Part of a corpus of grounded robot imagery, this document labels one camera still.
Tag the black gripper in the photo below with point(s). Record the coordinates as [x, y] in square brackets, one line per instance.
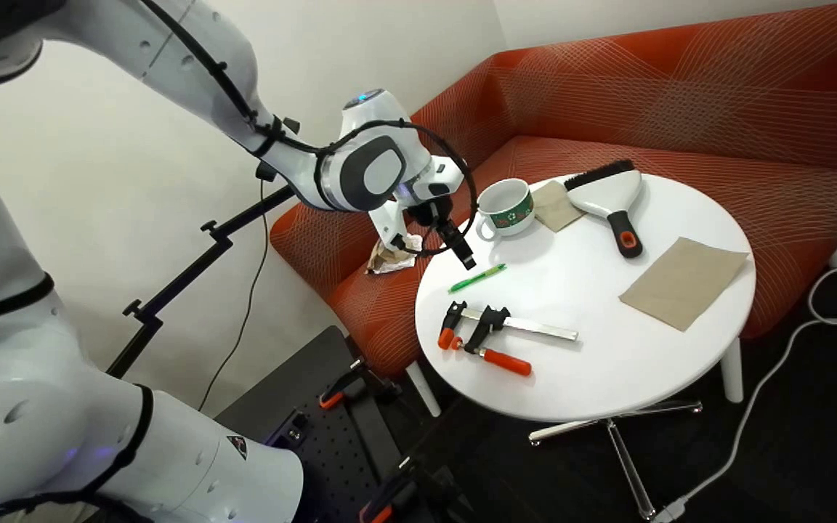
[430, 208]

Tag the green pen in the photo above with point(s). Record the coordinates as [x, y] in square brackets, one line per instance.
[479, 276]

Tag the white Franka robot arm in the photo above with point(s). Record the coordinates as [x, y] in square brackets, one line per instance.
[42, 407]

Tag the black jointed stand arm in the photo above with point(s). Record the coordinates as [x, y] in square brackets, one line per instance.
[181, 279]

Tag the white cup with green print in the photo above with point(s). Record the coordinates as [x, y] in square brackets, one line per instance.
[508, 208]

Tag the crumpled paper wrapper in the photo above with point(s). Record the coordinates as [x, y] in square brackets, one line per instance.
[390, 263]

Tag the small tan square pad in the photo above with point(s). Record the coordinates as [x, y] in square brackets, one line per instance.
[557, 203]

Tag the round white table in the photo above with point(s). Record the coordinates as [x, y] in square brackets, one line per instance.
[594, 357]

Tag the large tan cardboard sheet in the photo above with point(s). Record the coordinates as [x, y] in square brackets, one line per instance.
[684, 279]

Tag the metal stand legs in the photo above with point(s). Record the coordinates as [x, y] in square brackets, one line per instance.
[624, 446]

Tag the red-orange sofa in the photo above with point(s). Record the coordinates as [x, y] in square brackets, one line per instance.
[727, 87]

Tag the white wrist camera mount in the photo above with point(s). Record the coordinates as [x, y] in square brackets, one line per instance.
[390, 227]

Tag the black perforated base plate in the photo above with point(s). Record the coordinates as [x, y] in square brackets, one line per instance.
[341, 453]

